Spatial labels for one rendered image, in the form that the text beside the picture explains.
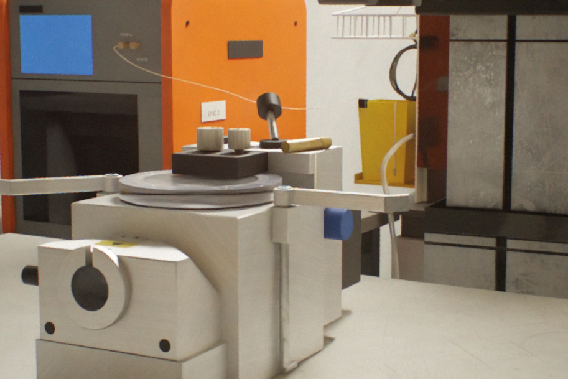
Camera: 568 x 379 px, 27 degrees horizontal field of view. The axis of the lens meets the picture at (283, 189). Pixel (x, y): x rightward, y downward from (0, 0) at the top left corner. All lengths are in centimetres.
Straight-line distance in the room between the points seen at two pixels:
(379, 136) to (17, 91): 73
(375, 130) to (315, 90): 134
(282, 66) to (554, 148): 110
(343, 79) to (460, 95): 256
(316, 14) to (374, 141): 136
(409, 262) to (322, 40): 152
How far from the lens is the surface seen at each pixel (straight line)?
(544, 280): 103
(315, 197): 59
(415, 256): 221
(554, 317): 75
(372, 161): 232
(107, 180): 65
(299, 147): 64
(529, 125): 102
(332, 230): 65
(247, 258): 57
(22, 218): 203
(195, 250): 58
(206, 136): 65
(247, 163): 63
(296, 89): 212
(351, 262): 74
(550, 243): 102
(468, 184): 104
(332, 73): 361
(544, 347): 68
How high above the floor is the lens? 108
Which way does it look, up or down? 8 degrees down
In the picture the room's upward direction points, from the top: straight up
